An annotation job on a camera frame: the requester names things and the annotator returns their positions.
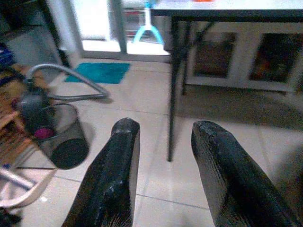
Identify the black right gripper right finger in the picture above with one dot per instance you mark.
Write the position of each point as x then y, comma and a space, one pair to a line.
229, 179

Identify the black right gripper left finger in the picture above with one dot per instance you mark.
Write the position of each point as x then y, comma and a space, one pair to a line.
111, 175

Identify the teal floor mat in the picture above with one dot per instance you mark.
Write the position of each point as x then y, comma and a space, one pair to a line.
99, 72

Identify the black mesh waste bin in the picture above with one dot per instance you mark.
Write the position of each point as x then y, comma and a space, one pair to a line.
65, 142

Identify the pink ball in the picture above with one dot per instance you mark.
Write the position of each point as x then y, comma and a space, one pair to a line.
43, 133

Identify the black-legged table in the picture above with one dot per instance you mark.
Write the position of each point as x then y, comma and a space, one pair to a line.
174, 71

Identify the white cabinet with glass doors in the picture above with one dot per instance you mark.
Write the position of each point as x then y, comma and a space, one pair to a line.
246, 56

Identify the light blue and white stand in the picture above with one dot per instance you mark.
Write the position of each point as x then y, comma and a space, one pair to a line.
148, 28

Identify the grey metal chair frame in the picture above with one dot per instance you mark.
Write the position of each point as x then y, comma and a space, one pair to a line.
71, 75

